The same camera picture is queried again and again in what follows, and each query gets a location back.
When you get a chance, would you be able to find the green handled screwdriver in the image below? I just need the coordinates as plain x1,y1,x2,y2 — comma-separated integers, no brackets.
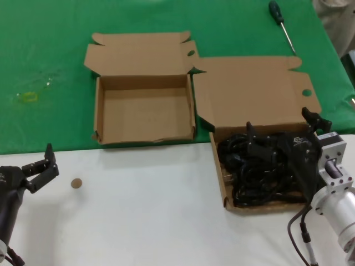
268,0,297,55

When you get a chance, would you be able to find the green table cloth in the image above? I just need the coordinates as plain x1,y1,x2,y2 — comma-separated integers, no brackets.
0,0,355,156

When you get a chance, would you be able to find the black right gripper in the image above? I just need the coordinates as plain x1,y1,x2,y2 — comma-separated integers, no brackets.
246,106,333,203

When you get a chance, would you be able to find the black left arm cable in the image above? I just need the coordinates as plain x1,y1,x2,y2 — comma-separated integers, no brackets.
4,245,26,266

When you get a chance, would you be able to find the empty brown cardboard box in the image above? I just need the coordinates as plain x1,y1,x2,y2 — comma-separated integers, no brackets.
84,30,200,145

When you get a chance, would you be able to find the brown cardboard box holding cables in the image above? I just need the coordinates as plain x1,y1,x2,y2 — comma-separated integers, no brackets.
192,55,322,213

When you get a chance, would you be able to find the cable with metal connector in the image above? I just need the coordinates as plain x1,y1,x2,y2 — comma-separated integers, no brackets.
300,218,318,266

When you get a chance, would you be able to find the person in light clothing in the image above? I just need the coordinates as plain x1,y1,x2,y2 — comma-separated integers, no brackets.
313,0,355,58

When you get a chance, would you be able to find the grey right arm cable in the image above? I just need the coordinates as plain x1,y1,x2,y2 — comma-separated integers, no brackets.
286,204,314,266

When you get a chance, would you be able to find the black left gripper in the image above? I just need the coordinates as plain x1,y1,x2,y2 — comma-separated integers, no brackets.
0,143,60,242

